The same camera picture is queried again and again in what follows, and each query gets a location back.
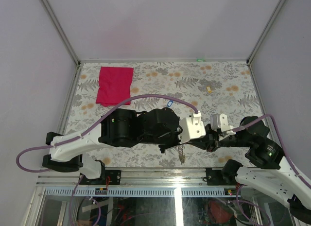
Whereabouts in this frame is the grey keyring with yellow handle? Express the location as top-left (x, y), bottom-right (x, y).
top-left (177, 145), bottom-right (186, 164)

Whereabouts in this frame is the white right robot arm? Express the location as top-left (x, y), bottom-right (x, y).
top-left (208, 114), bottom-right (311, 224)

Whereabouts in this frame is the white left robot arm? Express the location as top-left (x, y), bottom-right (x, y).
top-left (42, 107), bottom-right (206, 185)

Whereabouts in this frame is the loose blue tag key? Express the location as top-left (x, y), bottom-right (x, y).
top-left (167, 101), bottom-right (173, 107)

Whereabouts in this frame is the pink folded cloth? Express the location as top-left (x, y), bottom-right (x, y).
top-left (96, 67), bottom-right (134, 107)

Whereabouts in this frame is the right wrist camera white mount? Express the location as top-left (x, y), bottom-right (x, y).
top-left (210, 113), bottom-right (236, 137)

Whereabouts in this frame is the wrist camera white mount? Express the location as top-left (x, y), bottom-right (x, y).
top-left (178, 111), bottom-right (206, 144)
top-left (210, 113), bottom-right (236, 137)

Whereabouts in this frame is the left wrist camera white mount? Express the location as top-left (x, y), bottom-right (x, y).
top-left (178, 111), bottom-right (206, 144)

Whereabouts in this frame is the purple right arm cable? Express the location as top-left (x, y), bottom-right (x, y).
top-left (232, 114), bottom-right (311, 190)

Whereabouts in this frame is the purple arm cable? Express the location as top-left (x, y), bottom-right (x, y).
top-left (16, 94), bottom-right (199, 226)
top-left (232, 114), bottom-right (311, 190)

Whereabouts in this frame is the metal front rail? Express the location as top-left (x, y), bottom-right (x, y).
top-left (35, 168), bottom-right (238, 197)

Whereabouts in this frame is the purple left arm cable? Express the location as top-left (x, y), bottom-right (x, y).
top-left (16, 94), bottom-right (199, 226)

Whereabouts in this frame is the aluminium enclosure frame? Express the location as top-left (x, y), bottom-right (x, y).
top-left (24, 0), bottom-right (311, 226)

